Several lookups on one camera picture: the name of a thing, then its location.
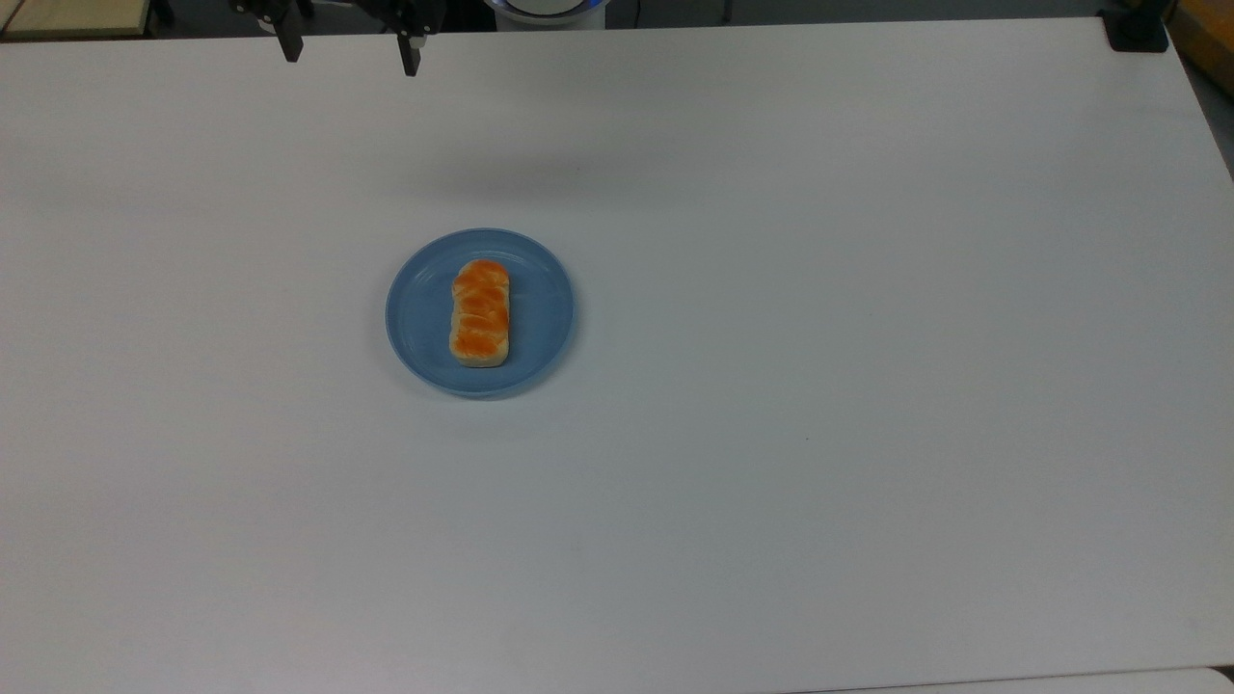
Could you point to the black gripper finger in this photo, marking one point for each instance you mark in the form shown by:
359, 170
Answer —
412, 53
290, 43

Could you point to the orange glazed bread loaf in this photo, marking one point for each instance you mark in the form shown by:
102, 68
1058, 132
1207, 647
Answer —
479, 318

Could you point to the white robot base blue light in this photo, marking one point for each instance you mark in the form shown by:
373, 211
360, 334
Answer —
545, 12

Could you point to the blue round plate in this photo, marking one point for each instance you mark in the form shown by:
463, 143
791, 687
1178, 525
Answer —
424, 318

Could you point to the light wooden table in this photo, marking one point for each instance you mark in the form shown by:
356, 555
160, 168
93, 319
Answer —
67, 17

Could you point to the black stand base clamp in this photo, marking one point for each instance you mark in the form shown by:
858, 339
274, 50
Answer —
1138, 34

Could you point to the brown wooden board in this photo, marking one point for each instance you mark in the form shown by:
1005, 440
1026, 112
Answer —
1210, 39

